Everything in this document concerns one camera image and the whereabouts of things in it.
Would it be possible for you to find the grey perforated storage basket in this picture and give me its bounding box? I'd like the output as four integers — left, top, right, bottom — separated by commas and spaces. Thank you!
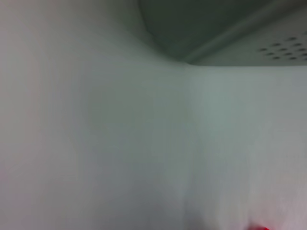
138, 0, 307, 67

